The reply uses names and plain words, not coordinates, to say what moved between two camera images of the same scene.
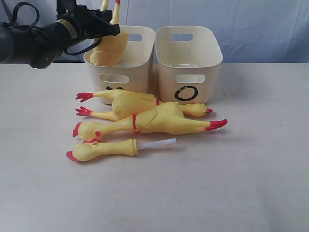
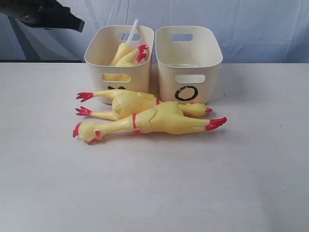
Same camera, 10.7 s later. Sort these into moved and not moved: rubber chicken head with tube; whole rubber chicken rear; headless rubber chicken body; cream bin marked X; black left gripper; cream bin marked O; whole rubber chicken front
Moved: black left gripper; rubber chicken head with tube; headless rubber chicken body
Not moved: whole rubber chicken front; cream bin marked X; cream bin marked O; whole rubber chicken rear
